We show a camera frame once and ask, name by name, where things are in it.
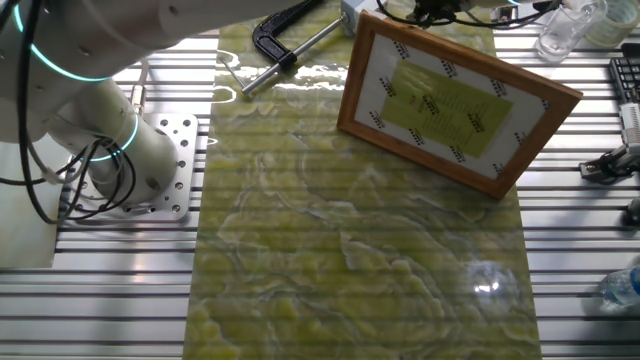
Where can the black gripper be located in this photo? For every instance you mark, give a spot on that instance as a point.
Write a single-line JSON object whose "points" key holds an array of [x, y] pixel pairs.
{"points": [[434, 11]]}

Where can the green marble pattern mat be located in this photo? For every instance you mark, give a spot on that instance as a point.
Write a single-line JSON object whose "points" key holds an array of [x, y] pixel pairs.
{"points": [[350, 260]]}

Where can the grey camera on mount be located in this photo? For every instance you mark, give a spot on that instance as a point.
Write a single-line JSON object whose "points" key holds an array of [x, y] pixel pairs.
{"points": [[615, 165]]}

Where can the perforated aluminium base plate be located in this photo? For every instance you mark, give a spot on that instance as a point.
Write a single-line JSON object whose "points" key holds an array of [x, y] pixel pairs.
{"points": [[175, 200]]}

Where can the clear water bottle blue cap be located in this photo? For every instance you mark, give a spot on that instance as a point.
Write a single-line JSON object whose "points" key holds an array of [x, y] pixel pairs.
{"points": [[622, 287]]}

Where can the clear measuring cup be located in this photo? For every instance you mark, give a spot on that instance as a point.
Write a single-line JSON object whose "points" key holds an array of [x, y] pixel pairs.
{"points": [[565, 35]]}

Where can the clear tape roll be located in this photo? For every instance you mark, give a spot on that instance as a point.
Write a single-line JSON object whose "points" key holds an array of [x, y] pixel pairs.
{"points": [[617, 22]]}

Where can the wooden picture frame with stand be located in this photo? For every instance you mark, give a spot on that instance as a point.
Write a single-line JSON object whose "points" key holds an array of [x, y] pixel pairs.
{"points": [[450, 110]]}

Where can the black round knob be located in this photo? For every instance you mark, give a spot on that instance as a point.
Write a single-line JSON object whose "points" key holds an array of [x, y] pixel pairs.
{"points": [[634, 211]]}

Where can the grey push button box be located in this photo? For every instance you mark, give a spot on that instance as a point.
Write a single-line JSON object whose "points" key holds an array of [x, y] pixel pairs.
{"points": [[352, 12]]}

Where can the black C-clamp with steel screw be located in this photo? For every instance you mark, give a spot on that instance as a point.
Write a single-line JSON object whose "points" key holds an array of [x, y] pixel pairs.
{"points": [[272, 47]]}

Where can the black keyboard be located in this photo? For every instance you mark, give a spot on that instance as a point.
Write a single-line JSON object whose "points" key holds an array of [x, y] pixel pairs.
{"points": [[627, 77]]}

